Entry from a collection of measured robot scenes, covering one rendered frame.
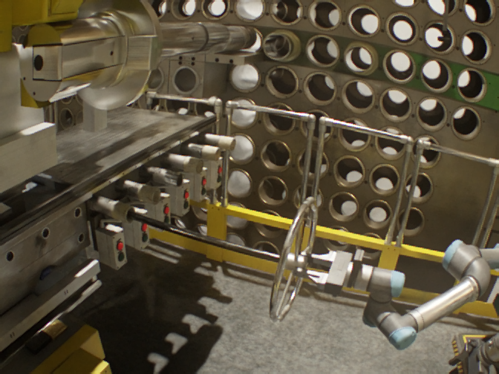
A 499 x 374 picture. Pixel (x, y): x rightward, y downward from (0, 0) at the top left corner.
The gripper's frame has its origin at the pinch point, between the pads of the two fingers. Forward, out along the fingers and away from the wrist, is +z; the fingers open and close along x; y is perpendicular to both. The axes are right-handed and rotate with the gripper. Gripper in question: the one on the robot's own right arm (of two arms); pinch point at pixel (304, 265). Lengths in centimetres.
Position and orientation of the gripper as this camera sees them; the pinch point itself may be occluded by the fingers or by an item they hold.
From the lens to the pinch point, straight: 122.6
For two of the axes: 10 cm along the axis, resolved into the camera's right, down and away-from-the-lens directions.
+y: 0.4, 8.0, 6.0
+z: -9.2, -2.1, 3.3
